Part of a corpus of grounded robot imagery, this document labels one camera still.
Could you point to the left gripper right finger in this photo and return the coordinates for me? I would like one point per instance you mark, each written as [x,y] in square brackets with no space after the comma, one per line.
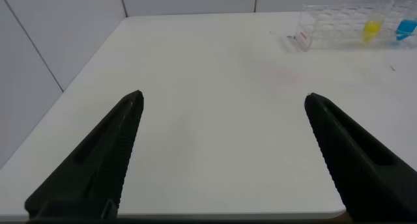
[368,172]

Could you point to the yellow pigment test tube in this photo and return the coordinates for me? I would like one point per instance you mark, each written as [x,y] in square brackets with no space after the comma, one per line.
[371,28]

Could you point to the clear acrylic test tube rack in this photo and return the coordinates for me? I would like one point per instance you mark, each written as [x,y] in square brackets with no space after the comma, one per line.
[339,25]

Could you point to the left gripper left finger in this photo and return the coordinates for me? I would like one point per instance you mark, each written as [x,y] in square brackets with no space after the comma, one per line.
[97,172]

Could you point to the blue pigment test tube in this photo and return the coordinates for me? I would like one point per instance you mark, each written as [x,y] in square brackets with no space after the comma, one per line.
[406,27]

